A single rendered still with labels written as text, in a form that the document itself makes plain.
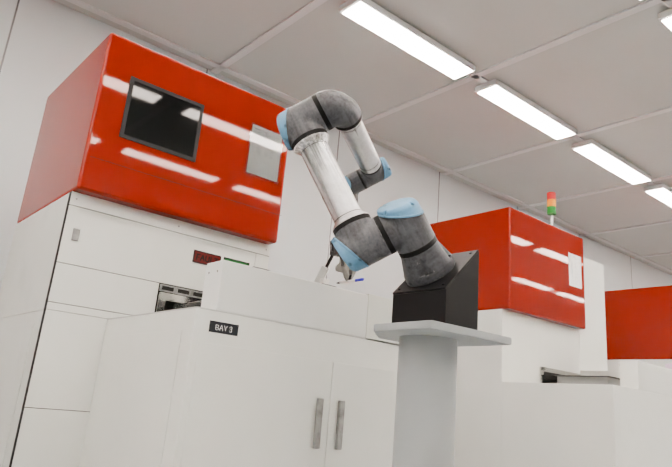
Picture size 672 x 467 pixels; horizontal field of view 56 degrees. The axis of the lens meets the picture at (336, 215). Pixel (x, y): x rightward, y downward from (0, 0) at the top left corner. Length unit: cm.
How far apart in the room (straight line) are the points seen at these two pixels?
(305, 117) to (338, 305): 59
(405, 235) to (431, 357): 33
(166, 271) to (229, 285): 64
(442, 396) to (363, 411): 41
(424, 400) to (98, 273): 119
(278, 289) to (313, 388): 31
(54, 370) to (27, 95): 210
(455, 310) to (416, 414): 29
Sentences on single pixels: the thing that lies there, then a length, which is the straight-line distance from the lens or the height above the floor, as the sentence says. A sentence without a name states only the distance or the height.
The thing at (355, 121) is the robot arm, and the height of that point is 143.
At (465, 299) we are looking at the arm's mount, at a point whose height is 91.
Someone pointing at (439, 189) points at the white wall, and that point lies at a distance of 583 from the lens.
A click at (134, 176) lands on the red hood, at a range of 236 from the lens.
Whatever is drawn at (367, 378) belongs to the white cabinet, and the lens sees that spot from 209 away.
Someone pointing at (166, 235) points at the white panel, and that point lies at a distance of 242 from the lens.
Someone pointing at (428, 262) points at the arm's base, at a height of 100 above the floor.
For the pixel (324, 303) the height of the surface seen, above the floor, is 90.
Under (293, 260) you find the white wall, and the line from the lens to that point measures 457.
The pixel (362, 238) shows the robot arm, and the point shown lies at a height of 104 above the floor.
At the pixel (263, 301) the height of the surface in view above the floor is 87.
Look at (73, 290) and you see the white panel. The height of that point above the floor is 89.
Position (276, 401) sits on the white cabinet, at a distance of 187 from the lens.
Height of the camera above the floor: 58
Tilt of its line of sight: 17 degrees up
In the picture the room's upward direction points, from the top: 5 degrees clockwise
